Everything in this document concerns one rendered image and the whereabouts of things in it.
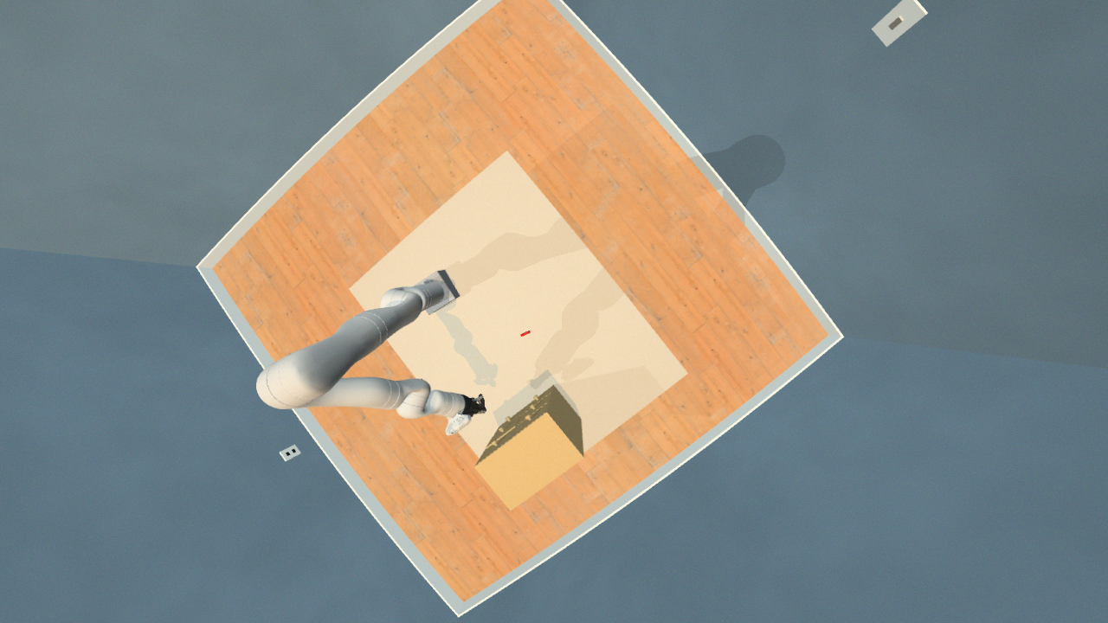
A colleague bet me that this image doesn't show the tan wooden drawer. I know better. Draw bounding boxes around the tan wooden drawer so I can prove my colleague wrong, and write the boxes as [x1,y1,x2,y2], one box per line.
[495,408,525,435]
[512,404,548,438]
[524,387,552,413]
[519,395,550,423]
[478,428,515,464]
[486,416,520,449]

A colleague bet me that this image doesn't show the brown chest of drawers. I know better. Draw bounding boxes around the brown chest of drawers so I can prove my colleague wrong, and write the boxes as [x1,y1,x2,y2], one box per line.
[474,385,584,511]

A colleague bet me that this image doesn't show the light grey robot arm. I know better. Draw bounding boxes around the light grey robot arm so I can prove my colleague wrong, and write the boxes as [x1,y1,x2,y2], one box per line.
[256,279,472,435]

